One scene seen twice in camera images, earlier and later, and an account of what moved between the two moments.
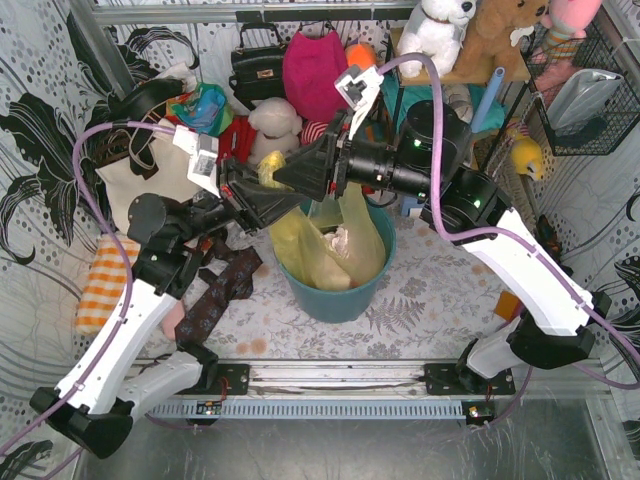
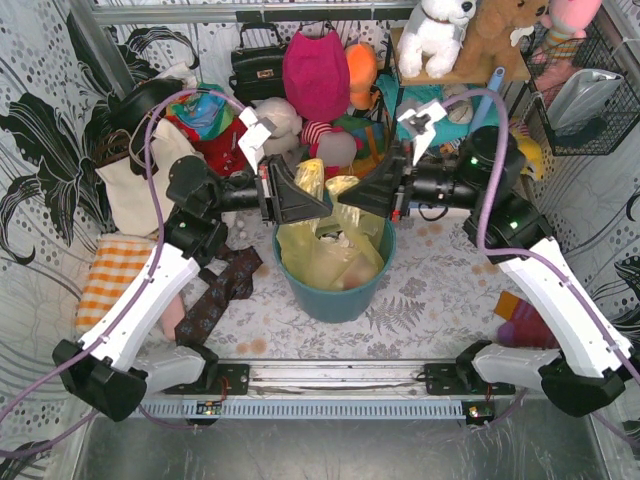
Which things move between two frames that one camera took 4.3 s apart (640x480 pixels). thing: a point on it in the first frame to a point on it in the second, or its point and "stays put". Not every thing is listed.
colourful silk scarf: [205, 110] stays put
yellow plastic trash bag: [332, 243] stays put
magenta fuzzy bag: [311, 68] stays put
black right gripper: [335, 163] to [401, 181]
